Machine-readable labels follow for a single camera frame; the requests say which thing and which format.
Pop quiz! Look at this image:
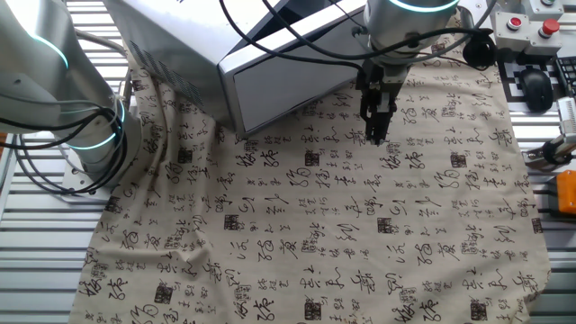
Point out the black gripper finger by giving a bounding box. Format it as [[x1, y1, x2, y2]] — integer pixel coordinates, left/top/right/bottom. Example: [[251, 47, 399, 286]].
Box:
[[377, 88, 399, 147], [359, 95, 380, 147]]

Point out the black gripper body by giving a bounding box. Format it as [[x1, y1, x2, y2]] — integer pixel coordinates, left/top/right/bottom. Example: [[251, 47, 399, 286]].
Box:
[[355, 59, 410, 99]]

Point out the silver microwave body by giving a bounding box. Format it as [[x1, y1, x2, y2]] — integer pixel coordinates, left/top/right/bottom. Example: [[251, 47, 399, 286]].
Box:
[[102, 0, 368, 132]]

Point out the beige calligraphy tablecloth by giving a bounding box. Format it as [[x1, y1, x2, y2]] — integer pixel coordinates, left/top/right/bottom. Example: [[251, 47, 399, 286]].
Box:
[[67, 8, 553, 324]]

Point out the black white marker sheet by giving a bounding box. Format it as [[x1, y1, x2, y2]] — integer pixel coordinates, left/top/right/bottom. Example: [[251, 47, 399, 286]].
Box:
[[497, 58, 564, 114]]

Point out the grey box small red button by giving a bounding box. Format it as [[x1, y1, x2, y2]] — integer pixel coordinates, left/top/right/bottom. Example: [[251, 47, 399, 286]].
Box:
[[492, 11, 533, 51]]

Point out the black computer mouse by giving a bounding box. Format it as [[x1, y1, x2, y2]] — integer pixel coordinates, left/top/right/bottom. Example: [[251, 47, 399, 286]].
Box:
[[518, 67, 555, 113]]

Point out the grey box red mushroom button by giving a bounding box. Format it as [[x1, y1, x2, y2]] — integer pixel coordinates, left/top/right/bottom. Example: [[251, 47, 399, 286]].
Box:
[[528, 17, 564, 58]]

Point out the grey control box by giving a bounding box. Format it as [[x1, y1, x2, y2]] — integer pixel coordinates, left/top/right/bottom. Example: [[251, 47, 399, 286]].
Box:
[[525, 0, 566, 22]]

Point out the grey metal clamp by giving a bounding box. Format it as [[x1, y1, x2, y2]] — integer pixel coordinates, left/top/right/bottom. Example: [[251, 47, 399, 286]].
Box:
[[522, 136, 575, 173]]

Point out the black keyboard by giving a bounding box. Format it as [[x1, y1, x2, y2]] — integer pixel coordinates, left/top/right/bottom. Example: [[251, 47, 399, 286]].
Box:
[[553, 56, 576, 98]]

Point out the orange block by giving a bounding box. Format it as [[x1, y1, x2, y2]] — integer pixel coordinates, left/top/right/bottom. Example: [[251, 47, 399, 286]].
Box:
[[555, 169, 576, 216]]

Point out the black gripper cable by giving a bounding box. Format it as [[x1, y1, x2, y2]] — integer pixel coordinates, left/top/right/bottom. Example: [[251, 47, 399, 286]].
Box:
[[219, 0, 366, 73]]

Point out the grey ribbed camera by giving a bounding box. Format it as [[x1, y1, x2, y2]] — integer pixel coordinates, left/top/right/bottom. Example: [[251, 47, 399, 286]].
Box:
[[556, 95, 576, 148]]

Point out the black base cable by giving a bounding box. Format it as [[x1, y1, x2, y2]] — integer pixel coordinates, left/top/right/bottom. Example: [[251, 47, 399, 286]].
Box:
[[0, 105, 131, 197]]

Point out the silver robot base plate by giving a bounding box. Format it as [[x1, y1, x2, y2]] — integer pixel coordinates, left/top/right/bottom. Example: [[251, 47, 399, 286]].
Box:
[[59, 159, 114, 204]]

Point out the grey base cable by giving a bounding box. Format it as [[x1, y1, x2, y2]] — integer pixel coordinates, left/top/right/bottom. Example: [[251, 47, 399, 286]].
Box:
[[12, 133, 89, 195]]

